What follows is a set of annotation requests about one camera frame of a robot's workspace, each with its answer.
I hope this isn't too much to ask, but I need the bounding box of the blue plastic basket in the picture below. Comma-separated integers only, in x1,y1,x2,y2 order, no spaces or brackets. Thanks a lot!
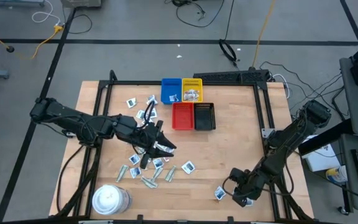
160,77,183,105

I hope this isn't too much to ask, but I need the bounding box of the small wipes canister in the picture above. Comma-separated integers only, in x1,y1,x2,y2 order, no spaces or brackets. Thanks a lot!
325,166,349,184

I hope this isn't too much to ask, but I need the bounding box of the white box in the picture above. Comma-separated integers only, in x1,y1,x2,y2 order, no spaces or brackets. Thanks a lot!
300,135,341,173

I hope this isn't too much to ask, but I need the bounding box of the yellow hanging cable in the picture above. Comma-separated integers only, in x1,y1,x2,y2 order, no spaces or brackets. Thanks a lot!
252,0,276,69

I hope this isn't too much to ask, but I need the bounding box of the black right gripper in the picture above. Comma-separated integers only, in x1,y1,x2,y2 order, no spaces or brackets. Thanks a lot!
228,169,262,208

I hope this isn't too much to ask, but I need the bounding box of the black perforated cable tray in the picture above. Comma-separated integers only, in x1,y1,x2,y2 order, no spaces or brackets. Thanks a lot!
193,68,270,84

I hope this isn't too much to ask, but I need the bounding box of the white-lidded wipes canister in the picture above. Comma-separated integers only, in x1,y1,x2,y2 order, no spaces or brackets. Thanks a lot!
91,184,133,216

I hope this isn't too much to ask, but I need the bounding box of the yellow plastic basket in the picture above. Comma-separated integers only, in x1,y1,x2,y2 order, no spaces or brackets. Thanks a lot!
181,78,204,103

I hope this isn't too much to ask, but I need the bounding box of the black plastic basket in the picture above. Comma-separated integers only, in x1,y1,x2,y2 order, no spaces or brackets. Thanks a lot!
194,102,217,131

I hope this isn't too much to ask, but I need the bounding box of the yellow extension cord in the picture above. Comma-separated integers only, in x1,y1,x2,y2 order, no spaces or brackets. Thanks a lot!
0,22,65,60

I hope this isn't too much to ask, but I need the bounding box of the black coiled cable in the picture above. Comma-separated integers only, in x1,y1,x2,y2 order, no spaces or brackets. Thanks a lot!
218,39,239,68

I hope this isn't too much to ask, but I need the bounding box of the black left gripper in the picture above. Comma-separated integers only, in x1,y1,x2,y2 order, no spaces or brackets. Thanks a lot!
134,121,177,170

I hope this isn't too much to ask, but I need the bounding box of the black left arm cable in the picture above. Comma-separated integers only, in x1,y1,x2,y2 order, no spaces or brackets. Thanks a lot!
143,100,157,125

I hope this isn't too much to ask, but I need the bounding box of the red plastic basket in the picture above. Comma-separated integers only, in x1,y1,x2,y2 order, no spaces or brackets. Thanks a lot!
172,102,196,131

